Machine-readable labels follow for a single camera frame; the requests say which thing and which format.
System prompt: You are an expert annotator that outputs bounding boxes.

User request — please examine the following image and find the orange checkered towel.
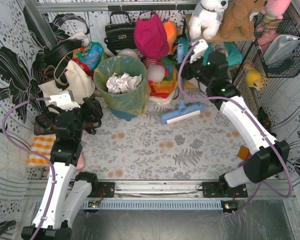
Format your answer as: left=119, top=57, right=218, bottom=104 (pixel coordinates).
left=27, top=134, right=56, bottom=168

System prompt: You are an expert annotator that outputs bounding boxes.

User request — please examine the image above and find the pink sponge block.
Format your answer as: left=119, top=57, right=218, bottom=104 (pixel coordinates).
left=75, top=152, right=85, bottom=171

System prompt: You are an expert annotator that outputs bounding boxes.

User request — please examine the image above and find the teal folded cloth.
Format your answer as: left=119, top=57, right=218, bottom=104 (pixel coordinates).
left=177, top=36, right=244, bottom=67

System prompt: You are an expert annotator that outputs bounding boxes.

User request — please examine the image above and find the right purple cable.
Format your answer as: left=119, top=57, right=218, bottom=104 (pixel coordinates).
left=177, top=41, right=293, bottom=216

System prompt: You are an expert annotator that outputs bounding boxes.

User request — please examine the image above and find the rainbow striped bag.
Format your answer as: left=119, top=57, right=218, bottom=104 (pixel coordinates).
left=149, top=57, right=178, bottom=99

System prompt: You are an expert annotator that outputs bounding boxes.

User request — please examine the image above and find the light blue floor squeegee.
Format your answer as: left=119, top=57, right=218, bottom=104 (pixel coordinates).
left=160, top=42, right=204, bottom=126

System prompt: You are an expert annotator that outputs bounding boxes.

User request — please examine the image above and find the brown leather bag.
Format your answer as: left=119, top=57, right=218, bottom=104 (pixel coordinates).
left=34, top=104, right=59, bottom=136

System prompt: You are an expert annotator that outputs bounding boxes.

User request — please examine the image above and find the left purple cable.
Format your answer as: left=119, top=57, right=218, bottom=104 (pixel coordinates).
left=1, top=97, right=56, bottom=240

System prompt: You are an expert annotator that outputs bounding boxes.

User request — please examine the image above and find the yellow plush duck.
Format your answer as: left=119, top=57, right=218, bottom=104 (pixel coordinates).
left=243, top=61, right=262, bottom=91

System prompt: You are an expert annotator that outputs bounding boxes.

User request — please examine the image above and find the bristle broom with handle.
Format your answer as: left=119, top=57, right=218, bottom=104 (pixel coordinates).
left=238, top=78, right=259, bottom=117

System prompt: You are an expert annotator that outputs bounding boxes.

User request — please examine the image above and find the aluminium front rail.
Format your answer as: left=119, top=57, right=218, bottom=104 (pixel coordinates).
left=25, top=179, right=289, bottom=200

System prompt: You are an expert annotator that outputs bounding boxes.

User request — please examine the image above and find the crumpled white paper trash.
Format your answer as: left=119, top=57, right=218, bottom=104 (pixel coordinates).
left=106, top=72, right=142, bottom=94

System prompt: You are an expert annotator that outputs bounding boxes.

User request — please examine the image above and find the purple orange sock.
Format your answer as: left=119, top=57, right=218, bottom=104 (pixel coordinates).
left=237, top=145, right=252, bottom=167

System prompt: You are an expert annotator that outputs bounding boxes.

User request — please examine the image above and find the purple cable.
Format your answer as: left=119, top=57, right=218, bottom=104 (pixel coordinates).
left=177, top=41, right=293, bottom=216
left=1, top=97, right=56, bottom=240

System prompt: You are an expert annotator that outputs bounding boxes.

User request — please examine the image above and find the white plush dog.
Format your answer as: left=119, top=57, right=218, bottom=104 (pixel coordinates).
left=188, top=0, right=229, bottom=40

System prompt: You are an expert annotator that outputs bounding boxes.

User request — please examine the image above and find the orange plush toy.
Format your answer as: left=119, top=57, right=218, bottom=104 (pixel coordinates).
left=163, top=21, right=178, bottom=55

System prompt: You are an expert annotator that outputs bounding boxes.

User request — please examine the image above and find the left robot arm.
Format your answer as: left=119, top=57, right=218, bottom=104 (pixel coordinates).
left=21, top=97, right=103, bottom=240

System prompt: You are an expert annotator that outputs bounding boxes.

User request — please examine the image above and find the black leather handbag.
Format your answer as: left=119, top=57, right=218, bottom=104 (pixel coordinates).
left=104, top=11, right=137, bottom=56

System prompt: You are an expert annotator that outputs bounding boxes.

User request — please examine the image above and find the pink plush toy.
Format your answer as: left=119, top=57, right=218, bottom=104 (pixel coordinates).
left=260, top=0, right=291, bottom=29

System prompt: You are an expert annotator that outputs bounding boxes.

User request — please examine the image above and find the brown teddy bear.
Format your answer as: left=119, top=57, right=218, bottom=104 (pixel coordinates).
left=220, top=0, right=268, bottom=40

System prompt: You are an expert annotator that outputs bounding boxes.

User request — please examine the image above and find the teal plastic trash bin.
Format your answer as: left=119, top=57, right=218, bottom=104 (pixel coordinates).
left=94, top=56, right=151, bottom=121

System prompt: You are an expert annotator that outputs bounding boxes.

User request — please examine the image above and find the colourful print bag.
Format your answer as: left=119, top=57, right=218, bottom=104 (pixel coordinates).
left=72, top=41, right=107, bottom=71

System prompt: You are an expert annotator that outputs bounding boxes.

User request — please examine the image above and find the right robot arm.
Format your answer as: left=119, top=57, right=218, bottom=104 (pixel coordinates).
left=177, top=48, right=293, bottom=198

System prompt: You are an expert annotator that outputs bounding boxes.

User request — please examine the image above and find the silver foil pouch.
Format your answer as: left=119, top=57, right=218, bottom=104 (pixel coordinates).
left=263, top=34, right=300, bottom=65

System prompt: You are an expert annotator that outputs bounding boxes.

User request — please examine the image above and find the magenta cloth hat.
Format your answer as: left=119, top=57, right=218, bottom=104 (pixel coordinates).
left=134, top=13, right=170, bottom=61

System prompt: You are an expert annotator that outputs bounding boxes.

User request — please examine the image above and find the yellow translucent trash bag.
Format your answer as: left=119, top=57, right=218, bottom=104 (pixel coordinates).
left=93, top=56, right=151, bottom=116

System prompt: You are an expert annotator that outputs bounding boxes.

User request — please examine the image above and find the black wire basket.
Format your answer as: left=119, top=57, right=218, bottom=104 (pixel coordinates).
left=254, top=12, right=300, bottom=78

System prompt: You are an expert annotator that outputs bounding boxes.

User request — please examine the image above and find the cream canvas tote bag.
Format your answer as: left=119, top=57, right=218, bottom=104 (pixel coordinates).
left=39, top=60, right=96, bottom=105

